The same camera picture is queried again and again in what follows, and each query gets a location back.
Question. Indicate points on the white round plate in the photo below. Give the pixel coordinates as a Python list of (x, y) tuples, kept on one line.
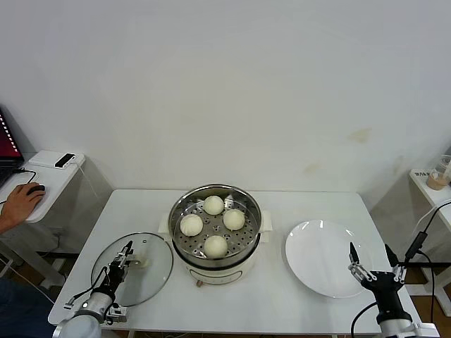
[(317, 253)]

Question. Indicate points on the small white labelled box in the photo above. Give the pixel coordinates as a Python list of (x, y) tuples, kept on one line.
[(422, 173)]

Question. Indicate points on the perforated steel steamer basket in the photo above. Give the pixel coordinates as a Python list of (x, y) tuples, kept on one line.
[(243, 243)]

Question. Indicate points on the small black device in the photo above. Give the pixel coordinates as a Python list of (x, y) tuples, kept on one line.
[(65, 160)]

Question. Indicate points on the person's bare hand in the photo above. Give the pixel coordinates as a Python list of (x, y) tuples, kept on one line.
[(21, 206)]

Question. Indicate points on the black laptop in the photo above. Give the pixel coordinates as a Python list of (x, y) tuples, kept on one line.
[(7, 148)]

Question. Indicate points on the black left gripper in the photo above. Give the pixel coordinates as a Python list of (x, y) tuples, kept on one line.
[(115, 274)]

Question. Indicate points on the person's bare forearm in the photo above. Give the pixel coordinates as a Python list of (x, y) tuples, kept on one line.
[(1, 228)]

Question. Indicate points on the white side desk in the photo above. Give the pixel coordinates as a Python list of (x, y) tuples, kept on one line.
[(53, 177)]

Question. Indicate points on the flat white box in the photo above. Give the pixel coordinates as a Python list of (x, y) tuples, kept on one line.
[(44, 159)]

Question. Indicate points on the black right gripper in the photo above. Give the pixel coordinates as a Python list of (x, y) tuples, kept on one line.
[(385, 287)]

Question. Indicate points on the clear cup with brown drink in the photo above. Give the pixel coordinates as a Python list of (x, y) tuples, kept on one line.
[(437, 182)]

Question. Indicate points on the round glass lid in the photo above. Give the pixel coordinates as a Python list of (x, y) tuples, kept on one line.
[(151, 278)]

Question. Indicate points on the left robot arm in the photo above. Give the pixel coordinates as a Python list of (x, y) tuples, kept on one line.
[(95, 303)]

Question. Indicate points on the blue jeans leg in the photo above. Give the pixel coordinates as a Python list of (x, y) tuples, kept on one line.
[(21, 310)]

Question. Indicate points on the black computer mouse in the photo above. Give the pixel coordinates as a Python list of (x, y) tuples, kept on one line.
[(37, 190)]

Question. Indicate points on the white steamed baozi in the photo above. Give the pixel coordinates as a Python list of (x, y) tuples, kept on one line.
[(215, 246), (234, 219), (213, 205), (191, 225)]

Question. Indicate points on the white side table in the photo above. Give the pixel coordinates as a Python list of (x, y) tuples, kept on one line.
[(440, 197)]

